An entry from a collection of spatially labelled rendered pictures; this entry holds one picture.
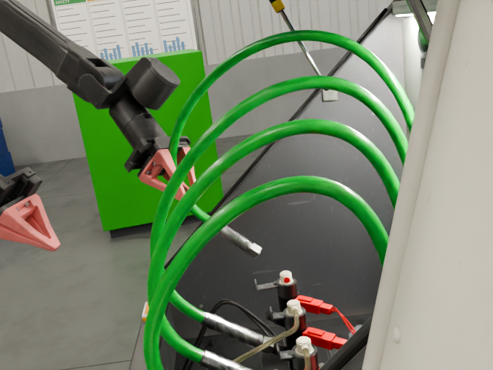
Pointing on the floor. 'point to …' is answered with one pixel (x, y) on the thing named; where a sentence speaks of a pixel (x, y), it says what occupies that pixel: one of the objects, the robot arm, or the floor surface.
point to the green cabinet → (95, 116)
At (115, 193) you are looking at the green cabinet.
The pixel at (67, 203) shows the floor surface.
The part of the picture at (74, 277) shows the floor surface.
